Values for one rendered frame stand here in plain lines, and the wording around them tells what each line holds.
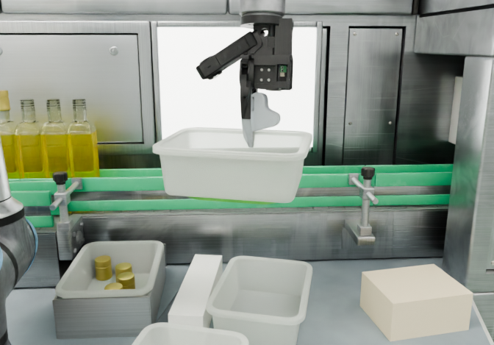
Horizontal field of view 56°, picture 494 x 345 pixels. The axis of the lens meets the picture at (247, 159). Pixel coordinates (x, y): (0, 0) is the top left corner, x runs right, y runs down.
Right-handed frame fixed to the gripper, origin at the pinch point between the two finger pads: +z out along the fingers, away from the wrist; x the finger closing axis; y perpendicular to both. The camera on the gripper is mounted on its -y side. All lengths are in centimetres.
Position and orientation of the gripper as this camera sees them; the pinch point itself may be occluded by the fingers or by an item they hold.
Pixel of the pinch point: (247, 139)
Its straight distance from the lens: 79.6
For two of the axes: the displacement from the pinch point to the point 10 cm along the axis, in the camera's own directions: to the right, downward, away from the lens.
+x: 1.7, -1.2, 9.8
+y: 9.9, 0.4, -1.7
